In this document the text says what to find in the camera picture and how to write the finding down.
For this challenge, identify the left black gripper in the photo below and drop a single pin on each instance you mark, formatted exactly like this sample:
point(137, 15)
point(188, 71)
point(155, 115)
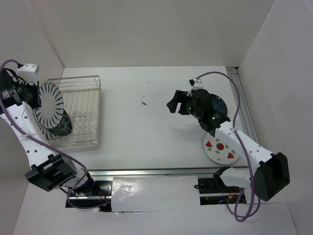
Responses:
point(36, 102)

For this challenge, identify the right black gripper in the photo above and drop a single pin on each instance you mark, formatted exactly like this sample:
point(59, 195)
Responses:
point(177, 98)

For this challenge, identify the blue striped plate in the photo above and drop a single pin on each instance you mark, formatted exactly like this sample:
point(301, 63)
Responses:
point(50, 113)
point(47, 133)

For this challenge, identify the dark blue glazed plate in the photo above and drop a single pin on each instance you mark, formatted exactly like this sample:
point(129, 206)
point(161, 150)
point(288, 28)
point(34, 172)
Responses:
point(65, 126)
point(218, 109)

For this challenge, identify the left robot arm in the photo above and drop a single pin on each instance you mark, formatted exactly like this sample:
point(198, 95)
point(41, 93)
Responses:
point(50, 168)

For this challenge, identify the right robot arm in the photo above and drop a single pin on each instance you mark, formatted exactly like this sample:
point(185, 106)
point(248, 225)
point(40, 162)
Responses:
point(267, 173)

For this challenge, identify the right strawberry pattern plate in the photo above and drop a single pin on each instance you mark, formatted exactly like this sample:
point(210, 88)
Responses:
point(219, 152)

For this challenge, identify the white glossy cover sheet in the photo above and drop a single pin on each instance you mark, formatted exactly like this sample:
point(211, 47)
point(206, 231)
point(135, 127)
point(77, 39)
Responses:
point(154, 194)

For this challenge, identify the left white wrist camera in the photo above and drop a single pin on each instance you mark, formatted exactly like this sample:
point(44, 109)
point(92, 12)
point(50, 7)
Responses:
point(29, 73)

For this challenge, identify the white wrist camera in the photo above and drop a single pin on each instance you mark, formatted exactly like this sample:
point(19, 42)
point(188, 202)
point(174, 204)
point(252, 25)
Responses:
point(29, 73)
point(195, 85)

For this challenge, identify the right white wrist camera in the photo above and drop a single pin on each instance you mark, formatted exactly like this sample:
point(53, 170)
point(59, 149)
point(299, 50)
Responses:
point(195, 85)

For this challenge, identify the white wire dish rack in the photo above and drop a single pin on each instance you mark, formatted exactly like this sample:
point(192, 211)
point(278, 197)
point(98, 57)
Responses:
point(82, 103)

